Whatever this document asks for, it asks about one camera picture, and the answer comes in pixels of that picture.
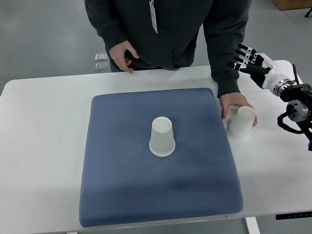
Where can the right forearm dark sleeve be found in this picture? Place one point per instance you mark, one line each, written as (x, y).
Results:
(103, 16)

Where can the white robotic hand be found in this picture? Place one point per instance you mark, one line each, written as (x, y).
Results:
(255, 62)

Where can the lower metal floor plate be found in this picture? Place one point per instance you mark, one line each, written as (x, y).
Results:
(101, 67)

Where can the black desk control panel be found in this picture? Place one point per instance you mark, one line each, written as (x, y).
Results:
(293, 215)

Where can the blue textured cushion mat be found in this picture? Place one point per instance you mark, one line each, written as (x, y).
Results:
(124, 182)

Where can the white paper cup on mat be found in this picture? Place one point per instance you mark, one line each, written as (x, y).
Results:
(162, 142)

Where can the person's left hand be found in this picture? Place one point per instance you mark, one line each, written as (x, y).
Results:
(232, 99)

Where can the left forearm dark sleeve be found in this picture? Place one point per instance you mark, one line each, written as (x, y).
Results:
(222, 38)

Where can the white paper cup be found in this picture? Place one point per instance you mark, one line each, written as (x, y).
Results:
(162, 142)
(240, 126)

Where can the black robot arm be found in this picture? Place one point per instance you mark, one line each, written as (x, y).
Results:
(297, 118)

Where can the white table leg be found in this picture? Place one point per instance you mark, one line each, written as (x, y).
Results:
(252, 225)

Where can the metal floor plate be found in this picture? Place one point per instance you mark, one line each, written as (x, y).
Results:
(101, 67)
(101, 57)

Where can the brown cardboard box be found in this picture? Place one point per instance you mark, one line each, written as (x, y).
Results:
(292, 4)

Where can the person's dark hoodie torso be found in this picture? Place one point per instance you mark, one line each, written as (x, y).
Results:
(163, 32)

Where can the upper metal floor plate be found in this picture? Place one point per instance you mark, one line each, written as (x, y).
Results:
(101, 57)

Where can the person's right hand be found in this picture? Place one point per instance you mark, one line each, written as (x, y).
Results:
(117, 53)

